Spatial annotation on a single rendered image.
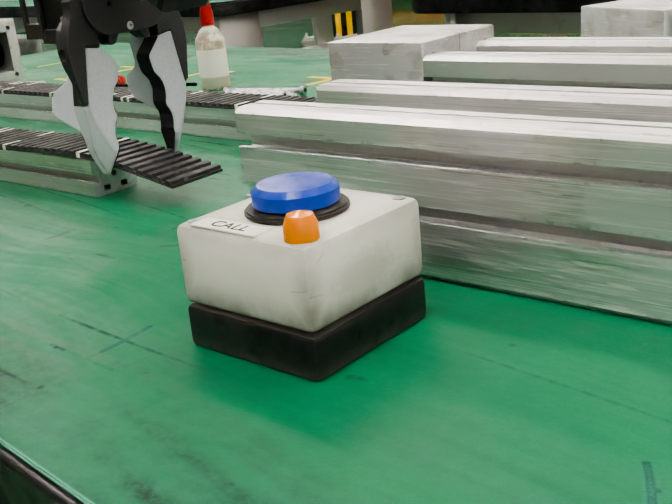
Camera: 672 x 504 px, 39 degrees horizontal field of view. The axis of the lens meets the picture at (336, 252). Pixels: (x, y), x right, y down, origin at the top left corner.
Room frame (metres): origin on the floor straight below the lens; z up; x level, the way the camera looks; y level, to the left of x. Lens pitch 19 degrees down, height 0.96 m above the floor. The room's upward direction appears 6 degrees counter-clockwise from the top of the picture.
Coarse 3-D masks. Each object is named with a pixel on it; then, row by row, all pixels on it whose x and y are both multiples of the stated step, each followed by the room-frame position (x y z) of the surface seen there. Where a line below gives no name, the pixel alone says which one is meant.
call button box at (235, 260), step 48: (192, 240) 0.40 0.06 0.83; (240, 240) 0.38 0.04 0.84; (336, 240) 0.37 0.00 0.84; (384, 240) 0.39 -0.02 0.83; (192, 288) 0.40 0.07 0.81; (240, 288) 0.38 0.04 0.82; (288, 288) 0.36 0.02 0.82; (336, 288) 0.36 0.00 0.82; (384, 288) 0.39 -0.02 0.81; (192, 336) 0.41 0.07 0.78; (240, 336) 0.38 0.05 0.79; (288, 336) 0.36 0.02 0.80; (336, 336) 0.36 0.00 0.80; (384, 336) 0.39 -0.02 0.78
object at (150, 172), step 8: (168, 160) 0.69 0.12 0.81; (176, 160) 0.69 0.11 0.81; (184, 160) 0.70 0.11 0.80; (192, 160) 0.69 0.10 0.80; (200, 160) 0.70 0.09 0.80; (144, 168) 0.67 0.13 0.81; (152, 168) 0.67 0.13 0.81; (160, 168) 0.68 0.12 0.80; (168, 168) 0.67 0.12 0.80; (176, 168) 0.68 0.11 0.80; (144, 176) 0.66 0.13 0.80; (152, 176) 0.66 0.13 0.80
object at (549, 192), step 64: (256, 128) 0.54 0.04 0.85; (320, 128) 0.50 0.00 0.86; (384, 128) 0.47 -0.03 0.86; (448, 128) 0.45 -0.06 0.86; (512, 128) 0.43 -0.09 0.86; (576, 128) 0.41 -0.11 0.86; (640, 128) 0.40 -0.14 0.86; (384, 192) 0.48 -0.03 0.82; (448, 192) 0.45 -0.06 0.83; (512, 192) 0.43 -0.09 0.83; (576, 192) 0.40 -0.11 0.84; (640, 192) 0.38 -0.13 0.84; (448, 256) 0.45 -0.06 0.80; (512, 256) 0.43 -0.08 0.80; (576, 256) 0.40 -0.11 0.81; (640, 256) 0.38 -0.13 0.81
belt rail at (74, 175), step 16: (0, 160) 0.79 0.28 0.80; (16, 160) 0.77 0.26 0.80; (32, 160) 0.76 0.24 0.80; (48, 160) 0.74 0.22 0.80; (64, 160) 0.73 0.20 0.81; (80, 160) 0.71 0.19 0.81; (0, 176) 0.80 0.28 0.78; (16, 176) 0.78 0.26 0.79; (32, 176) 0.76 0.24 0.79; (48, 176) 0.75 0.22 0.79; (64, 176) 0.74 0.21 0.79; (80, 176) 0.73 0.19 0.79; (96, 176) 0.71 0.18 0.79; (112, 176) 0.72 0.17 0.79; (128, 176) 0.73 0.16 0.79; (80, 192) 0.72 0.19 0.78; (96, 192) 0.71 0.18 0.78; (112, 192) 0.72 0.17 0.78
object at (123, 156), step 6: (150, 144) 0.73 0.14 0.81; (126, 150) 0.71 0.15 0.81; (132, 150) 0.71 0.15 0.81; (138, 150) 0.71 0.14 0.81; (144, 150) 0.71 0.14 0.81; (150, 150) 0.71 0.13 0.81; (156, 150) 0.71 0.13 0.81; (120, 156) 0.70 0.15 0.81; (126, 156) 0.70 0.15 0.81; (132, 156) 0.70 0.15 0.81; (138, 156) 0.70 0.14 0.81; (120, 162) 0.69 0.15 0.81
